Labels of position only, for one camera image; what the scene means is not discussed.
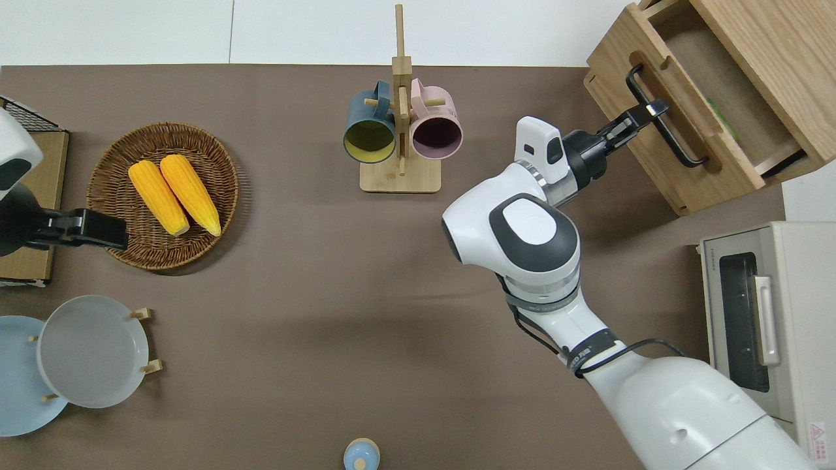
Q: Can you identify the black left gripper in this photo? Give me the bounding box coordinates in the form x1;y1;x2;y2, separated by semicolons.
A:
26;209;129;251

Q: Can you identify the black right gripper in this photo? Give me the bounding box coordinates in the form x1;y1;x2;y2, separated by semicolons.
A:
563;98;670;186

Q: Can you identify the wooden drawer with black handle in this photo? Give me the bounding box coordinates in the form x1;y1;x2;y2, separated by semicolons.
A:
583;0;805;217

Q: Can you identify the round wicker basket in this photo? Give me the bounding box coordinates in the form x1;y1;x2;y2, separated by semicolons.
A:
87;122;240;271

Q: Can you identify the yellow corn cob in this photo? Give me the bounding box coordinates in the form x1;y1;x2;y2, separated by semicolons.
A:
160;154;223;237
128;160;191;237

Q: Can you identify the wooden plate rack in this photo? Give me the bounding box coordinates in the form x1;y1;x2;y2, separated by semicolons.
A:
29;307;163;403

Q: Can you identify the green flat item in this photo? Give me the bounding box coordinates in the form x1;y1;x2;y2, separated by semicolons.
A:
707;97;740;142

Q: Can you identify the grey plate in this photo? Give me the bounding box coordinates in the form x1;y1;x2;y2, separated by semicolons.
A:
37;295;150;409

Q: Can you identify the wooden cabinet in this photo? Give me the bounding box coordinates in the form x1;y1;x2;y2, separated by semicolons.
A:
691;0;836;185

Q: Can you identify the light blue plate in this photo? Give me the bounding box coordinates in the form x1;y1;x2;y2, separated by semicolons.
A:
0;315;69;437

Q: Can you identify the pink mug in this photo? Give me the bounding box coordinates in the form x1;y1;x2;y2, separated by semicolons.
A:
410;78;464;161

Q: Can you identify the beige toaster oven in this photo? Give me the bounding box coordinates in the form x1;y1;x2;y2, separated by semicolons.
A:
698;221;836;468

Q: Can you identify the wooden mug tree stand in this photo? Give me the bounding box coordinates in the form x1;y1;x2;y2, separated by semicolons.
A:
360;4;447;194

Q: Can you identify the dark blue mug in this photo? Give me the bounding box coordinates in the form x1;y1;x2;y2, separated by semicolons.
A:
344;80;398;165

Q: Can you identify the small blue cup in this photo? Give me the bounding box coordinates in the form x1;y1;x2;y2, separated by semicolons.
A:
344;438;381;470

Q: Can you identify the black wire rack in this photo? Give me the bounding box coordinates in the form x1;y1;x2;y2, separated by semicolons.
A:
0;96;59;133

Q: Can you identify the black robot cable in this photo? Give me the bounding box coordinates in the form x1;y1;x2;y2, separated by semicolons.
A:
502;274;686;379

